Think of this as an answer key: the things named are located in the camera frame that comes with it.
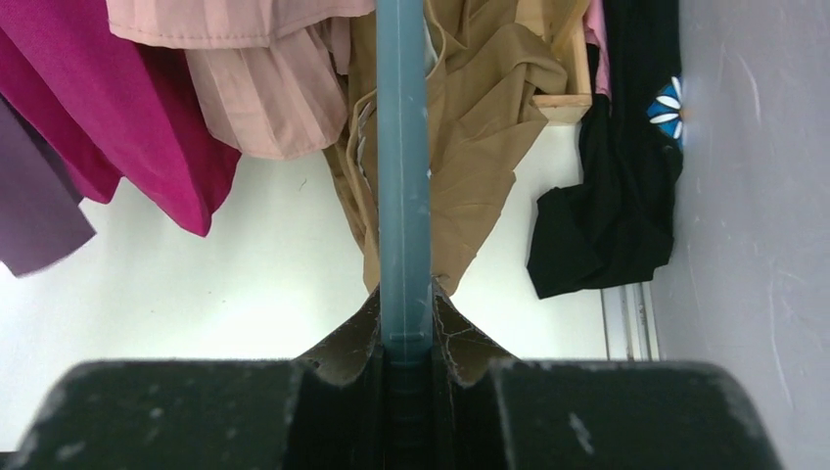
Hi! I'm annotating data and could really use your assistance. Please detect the pink pleated skirt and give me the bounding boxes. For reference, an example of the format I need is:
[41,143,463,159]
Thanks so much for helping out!
[107,0,376,160]

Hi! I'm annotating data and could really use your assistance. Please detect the black floral garment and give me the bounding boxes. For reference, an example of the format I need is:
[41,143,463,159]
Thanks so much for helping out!
[527,0,684,299]

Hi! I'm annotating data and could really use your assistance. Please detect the wooden clothes rack frame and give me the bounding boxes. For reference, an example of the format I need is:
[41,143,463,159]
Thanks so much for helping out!
[516,0,592,125]

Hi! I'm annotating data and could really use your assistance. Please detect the magenta skirt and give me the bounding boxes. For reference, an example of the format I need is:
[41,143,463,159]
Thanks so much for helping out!
[1,1,240,236]

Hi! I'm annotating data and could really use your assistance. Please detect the blue-grey plastic hanger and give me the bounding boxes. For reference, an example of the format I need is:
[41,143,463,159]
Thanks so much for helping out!
[377,0,433,367]

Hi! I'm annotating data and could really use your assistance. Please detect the purple pleated skirt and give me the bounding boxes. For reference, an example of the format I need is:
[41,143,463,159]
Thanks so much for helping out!
[1,99,96,277]

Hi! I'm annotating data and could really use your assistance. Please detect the pink plastic hanger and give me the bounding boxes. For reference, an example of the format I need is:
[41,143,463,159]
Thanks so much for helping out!
[582,0,612,98]

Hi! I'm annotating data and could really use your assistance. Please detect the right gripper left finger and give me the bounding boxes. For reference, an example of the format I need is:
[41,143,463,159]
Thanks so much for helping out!
[1,294,383,469]

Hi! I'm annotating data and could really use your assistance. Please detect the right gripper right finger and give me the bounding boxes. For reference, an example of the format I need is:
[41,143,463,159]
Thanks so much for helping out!
[434,287,781,469]

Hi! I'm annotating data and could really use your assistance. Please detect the tan brown skirt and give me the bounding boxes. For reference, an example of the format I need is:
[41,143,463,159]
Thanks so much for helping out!
[324,1,567,293]

